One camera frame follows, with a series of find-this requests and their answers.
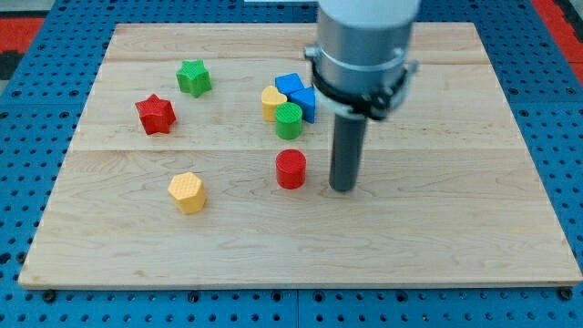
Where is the green star block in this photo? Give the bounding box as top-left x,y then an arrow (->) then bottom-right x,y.
176,59 -> 212,98

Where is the wooden board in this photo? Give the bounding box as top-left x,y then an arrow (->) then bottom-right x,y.
19,23 -> 582,290

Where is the yellow heart block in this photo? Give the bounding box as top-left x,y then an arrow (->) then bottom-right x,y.
261,86 -> 288,122

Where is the yellow hexagon block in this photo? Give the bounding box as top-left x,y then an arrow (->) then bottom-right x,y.
168,172 -> 207,214

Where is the green cylinder block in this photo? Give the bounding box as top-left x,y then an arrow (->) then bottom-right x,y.
275,102 -> 302,139

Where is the red cylinder block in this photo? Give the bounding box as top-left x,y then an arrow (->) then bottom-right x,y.
275,149 -> 307,190

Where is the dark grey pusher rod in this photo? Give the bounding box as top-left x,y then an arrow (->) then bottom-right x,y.
329,115 -> 367,192

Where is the blue triangle block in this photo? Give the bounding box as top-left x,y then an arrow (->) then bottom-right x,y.
290,87 -> 316,124

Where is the red star block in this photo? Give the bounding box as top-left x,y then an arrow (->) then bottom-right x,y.
135,94 -> 176,135

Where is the blue cube block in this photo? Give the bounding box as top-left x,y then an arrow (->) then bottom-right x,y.
274,73 -> 304,96

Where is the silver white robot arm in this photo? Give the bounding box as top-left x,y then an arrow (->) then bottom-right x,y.
304,0 -> 421,120

